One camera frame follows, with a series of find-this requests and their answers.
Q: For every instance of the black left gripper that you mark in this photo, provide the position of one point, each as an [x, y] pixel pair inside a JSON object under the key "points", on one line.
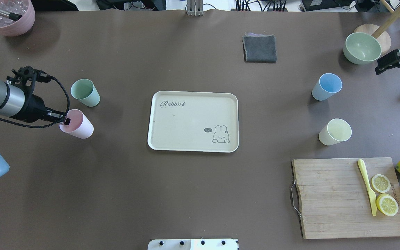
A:
{"points": [[34, 108]]}

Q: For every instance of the pink plastic cup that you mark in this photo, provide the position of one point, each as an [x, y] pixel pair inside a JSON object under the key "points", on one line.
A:
{"points": [[79, 125]]}

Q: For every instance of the green plastic cup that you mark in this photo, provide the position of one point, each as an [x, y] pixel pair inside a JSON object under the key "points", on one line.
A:
{"points": [[85, 91]]}

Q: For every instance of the blue plastic cup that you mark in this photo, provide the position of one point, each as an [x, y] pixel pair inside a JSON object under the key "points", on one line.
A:
{"points": [[327, 85]]}

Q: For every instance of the cream yellow plastic cup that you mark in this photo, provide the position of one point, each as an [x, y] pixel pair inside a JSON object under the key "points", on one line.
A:
{"points": [[336, 131]]}

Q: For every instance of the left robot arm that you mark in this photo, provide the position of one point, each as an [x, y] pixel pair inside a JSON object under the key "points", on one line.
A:
{"points": [[5, 111]]}

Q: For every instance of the cream rabbit tray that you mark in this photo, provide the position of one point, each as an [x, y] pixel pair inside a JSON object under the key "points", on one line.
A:
{"points": [[194, 121]]}

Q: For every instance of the wooden cup stand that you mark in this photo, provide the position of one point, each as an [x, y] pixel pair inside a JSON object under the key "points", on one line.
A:
{"points": [[380, 32]]}

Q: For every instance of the light green bowl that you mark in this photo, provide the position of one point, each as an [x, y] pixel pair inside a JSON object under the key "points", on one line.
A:
{"points": [[361, 48]]}

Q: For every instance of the pink bowl of ice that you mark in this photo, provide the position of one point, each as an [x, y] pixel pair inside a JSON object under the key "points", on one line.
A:
{"points": [[23, 25]]}

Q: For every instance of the lemon slice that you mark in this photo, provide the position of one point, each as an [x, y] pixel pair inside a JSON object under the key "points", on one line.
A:
{"points": [[380, 183], [387, 204]]}

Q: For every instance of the yellow plastic knife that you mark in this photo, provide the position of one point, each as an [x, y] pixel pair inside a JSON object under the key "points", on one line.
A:
{"points": [[370, 192]]}

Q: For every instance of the grey folded cloth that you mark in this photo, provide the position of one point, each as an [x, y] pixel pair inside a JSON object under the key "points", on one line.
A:
{"points": [[259, 48]]}

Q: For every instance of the bamboo cutting board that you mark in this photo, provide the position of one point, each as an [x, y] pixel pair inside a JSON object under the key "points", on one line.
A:
{"points": [[333, 201]]}

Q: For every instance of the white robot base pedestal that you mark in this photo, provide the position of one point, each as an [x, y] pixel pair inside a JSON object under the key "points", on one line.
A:
{"points": [[193, 244]]}

